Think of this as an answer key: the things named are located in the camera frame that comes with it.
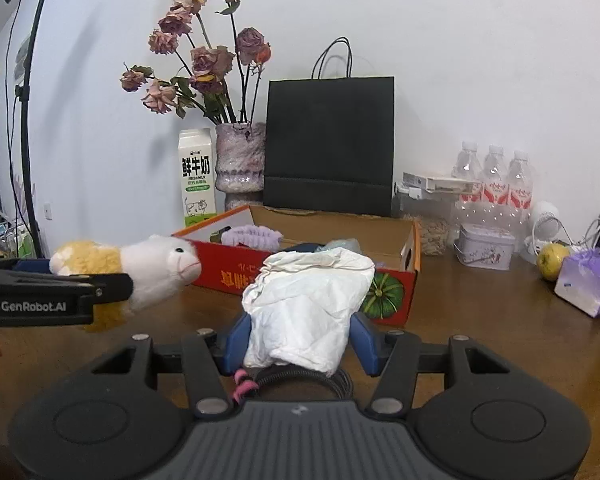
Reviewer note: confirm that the white printed tin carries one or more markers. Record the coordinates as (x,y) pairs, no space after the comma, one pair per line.
(485,247)

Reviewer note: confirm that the small white fan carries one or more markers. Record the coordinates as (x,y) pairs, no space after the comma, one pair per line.
(542,222)

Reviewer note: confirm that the clear water bottle red label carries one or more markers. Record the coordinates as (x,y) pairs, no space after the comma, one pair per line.
(495,170)
(520,175)
(467,165)

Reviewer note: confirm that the white cloth bag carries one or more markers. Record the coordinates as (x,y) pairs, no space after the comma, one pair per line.
(305,310)

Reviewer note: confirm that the white wall socket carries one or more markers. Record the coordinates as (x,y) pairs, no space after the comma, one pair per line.
(48,211)

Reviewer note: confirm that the clear plastic bag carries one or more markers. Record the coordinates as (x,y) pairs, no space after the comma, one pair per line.
(342,245)

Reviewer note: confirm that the green apple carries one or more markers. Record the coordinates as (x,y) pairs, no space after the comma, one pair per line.
(552,262)

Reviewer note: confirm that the red cardboard box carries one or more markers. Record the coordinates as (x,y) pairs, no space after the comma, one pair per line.
(220,270)

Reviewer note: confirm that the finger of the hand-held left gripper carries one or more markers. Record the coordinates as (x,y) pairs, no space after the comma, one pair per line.
(32,266)
(115,287)

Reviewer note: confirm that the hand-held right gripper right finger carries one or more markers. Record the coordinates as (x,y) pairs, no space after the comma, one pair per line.
(365,345)

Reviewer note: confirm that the yellow white plush alpaca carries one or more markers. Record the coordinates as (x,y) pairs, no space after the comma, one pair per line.
(155,270)

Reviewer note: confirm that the purple tissue bag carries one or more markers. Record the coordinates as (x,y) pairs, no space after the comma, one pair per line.
(587,285)

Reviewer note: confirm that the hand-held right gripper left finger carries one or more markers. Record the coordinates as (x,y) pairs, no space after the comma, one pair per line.
(236,342)

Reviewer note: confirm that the white green milk carton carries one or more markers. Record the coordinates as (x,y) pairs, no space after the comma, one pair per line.
(197,180)

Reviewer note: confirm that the black light stand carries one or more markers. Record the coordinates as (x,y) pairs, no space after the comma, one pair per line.
(30,110)

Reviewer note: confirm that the dried pink roses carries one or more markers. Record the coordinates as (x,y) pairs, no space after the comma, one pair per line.
(205,60)

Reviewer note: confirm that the pink mottled vase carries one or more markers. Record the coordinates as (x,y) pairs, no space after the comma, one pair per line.
(240,160)

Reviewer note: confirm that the white flat box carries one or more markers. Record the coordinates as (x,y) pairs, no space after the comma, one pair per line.
(440,182)

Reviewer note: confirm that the clear glass jar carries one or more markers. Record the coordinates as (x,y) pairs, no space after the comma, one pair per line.
(432,230)

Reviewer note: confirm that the black paper bag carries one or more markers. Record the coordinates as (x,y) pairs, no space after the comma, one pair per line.
(330,145)

